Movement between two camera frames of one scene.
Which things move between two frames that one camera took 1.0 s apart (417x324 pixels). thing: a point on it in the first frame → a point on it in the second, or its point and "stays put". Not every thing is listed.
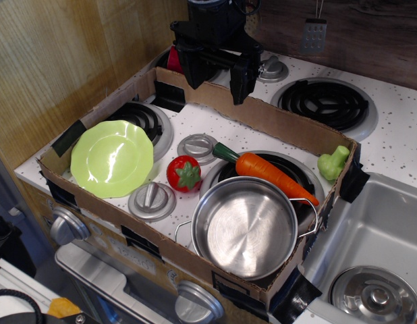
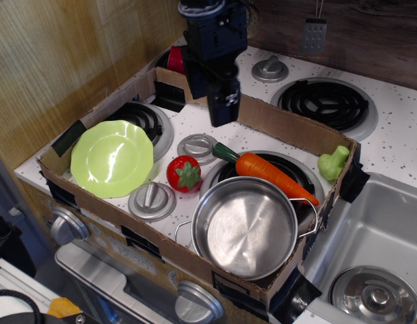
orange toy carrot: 258,167 stays put
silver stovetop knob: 272,70 stays put
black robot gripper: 218,25 → 215,36
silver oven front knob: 67,228 stays put
